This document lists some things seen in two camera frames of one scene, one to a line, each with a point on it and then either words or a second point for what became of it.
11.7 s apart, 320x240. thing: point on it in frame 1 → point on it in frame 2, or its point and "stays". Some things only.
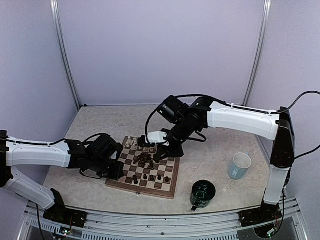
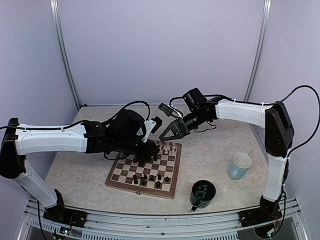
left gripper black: (117, 173) → (146, 154)
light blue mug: (241, 162) stays
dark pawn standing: (134, 177) stays
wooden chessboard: (143, 174) stays
